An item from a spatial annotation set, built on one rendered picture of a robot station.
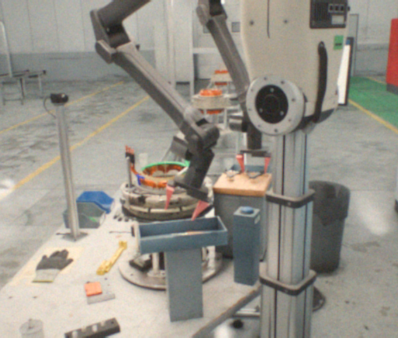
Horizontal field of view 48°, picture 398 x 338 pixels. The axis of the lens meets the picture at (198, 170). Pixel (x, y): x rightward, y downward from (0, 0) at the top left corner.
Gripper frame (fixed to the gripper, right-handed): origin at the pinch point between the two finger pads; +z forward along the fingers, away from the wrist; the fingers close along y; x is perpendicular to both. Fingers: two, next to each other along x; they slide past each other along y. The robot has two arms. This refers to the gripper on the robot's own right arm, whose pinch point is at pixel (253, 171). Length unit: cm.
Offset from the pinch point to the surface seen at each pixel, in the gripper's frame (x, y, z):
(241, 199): 11.7, 2.9, 7.1
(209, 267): 23.9, 12.7, 29.0
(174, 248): 54, 15, 6
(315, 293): -92, -27, 110
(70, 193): 7, 75, 11
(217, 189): 11.7, 11.9, 3.5
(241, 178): 0.1, 4.9, 3.1
